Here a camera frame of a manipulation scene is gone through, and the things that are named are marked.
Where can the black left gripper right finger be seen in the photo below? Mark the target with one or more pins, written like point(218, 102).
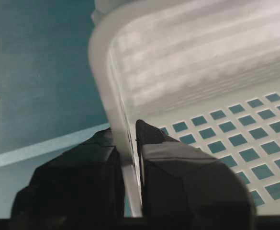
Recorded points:
point(180, 180)

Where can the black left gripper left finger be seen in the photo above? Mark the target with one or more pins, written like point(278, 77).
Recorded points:
point(84, 180)

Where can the white plastic basket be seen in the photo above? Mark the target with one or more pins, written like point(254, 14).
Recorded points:
point(206, 72)

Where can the light blue tape strip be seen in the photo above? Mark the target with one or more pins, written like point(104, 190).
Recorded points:
point(50, 145)

